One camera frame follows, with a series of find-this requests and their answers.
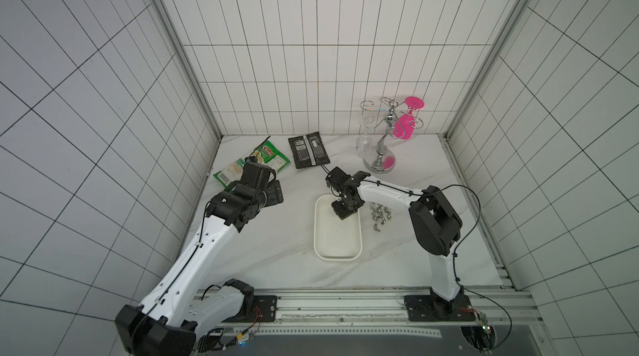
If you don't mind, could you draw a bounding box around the white plastic storage box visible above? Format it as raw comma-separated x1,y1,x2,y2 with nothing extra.
314,194,363,262

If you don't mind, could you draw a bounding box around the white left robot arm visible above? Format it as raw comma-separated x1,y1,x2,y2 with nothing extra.
115,158,284,355

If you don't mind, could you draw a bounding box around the pink wine glass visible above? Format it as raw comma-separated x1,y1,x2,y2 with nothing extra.
393,96,425,141

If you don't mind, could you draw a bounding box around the black snack packet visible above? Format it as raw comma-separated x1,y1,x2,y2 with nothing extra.
288,132,330,170

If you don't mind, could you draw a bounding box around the chrome glass holder stand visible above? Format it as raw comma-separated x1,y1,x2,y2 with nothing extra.
359,97,406,174

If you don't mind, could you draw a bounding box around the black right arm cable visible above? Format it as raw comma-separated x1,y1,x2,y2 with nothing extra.
319,163,514,352

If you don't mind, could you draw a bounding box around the clear wine glass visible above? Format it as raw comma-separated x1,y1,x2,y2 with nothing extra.
356,114,377,159

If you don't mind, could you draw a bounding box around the green chips bag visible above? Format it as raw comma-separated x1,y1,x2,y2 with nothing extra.
213,138,291,188

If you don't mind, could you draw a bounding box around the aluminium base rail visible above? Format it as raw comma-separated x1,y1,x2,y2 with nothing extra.
221,286,542,339

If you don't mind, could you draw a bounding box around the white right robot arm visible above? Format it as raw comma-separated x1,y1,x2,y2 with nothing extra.
325,167,464,310

